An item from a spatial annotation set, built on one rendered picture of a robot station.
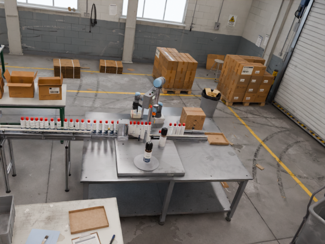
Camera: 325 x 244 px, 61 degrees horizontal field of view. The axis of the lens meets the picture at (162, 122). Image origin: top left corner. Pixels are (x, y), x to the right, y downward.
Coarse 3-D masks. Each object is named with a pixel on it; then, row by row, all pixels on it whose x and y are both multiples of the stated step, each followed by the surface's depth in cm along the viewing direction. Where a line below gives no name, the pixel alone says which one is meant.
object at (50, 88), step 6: (42, 78) 444; (48, 78) 448; (54, 78) 451; (60, 78) 451; (42, 84) 410; (48, 84) 414; (54, 84) 417; (60, 84) 420; (42, 90) 426; (48, 90) 429; (54, 90) 432; (60, 90) 436; (42, 96) 431; (48, 96) 435; (54, 96) 438; (60, 96) 441
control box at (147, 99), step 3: (147, 93) 357; (153, 93) 360; (144, 96) 353; (147, 96) 351; (150, 96) 352; (144, 99) 355; (147, 99) 353; (150, 99) 354; (153, 99) 365; (144, 102) 357; (147, 102) 355; (150, 102) 358; (153, 102) 369; (144, 105) 359; (147, 105) 357; (150, 105) 362; (147, 108) 359
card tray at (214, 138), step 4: (208, 132) 418; (208, 136) 415; (212, 136) 417; (216, 136) 419; (220, 136) 421; (224, 136) 417; (208, 140) 405; (212, 140) 406; (216, 140) 408; (220, 140) 410; (224, 140) 412; (212, 144) 398; (216, 144) 400; (220, 144) 401; (224, 144) 403; (228, 144) 404
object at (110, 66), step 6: (102, 60) 799; (108, 60) 806; (102, 66) 762; (108, 66) 766; (114, 66) 770; (120, 66) 780; (102, 72) 772; (108, 72) 776; (114, 72) 780; (120, 72) 783
